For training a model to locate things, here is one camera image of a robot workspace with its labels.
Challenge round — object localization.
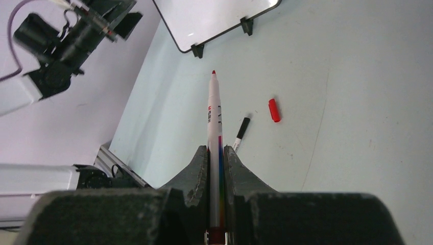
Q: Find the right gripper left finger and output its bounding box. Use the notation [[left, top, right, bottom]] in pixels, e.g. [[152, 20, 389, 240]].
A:
[[15, 146, 208, 244]]

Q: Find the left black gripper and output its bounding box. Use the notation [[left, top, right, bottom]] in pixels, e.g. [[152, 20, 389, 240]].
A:
[[13, 0, 143, 99]]

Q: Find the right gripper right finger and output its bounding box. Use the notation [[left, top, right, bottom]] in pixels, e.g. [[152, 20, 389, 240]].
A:
[[224, 146, 404, 244]]

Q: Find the red whiteboard marker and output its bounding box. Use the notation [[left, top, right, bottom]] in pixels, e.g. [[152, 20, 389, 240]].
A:
[[207, 71, 226, 244]]

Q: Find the white board black frame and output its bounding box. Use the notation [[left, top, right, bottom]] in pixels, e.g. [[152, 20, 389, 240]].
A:
[[153, 0, 281, 59]]

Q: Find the red marker cap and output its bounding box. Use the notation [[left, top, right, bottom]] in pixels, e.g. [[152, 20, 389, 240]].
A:
[[268, 98, 281, 123]]

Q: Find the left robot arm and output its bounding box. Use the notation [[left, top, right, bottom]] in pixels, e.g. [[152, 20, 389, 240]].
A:
[[1, 1, 142, 115]]

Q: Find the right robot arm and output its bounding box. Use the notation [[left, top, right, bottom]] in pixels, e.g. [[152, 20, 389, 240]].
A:
[[1, 146, 404, 244]]

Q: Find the black whiteboard marker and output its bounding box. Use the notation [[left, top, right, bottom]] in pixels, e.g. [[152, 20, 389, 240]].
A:
[[232, 117, 251, 152]]

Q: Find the aluminium frame rail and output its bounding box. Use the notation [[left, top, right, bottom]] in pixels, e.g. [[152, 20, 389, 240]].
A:
[[93, 144, 152, 188]]

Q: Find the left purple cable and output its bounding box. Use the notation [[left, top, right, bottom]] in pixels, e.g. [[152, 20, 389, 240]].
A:
[[0, 0, 38, 83]]

